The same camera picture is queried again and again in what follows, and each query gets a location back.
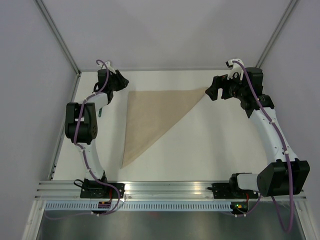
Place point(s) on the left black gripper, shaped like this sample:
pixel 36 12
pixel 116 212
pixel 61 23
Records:
pixel 123 82

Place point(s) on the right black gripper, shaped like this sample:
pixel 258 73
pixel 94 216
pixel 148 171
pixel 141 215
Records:
pixel 220 82

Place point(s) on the fork with teal handle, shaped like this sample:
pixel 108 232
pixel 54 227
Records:
pixel 100 112

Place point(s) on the beige cloth napkin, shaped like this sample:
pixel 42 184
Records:
pixel 150 114

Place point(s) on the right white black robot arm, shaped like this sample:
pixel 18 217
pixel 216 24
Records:
pixel 285 174

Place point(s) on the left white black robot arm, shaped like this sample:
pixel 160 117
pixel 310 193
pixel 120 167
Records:
pixel 81 126

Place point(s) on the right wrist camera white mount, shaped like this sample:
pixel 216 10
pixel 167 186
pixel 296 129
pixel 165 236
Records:
pixel 235 67

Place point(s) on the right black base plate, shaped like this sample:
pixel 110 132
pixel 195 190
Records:
pixel 224 191

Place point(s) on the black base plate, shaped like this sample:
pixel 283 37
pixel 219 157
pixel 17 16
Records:
pixel 224 191
pixel 94 190

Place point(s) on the left aluminium frame post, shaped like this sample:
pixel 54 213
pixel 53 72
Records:
pixel 41 6

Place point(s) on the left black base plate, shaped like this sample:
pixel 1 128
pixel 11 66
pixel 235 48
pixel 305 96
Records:
pixel 94 190

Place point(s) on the white slotted cable duct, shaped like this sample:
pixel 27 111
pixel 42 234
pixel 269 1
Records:
pixel 149 206

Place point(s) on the aluminium front rail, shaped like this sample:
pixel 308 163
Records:
pixel 134 190

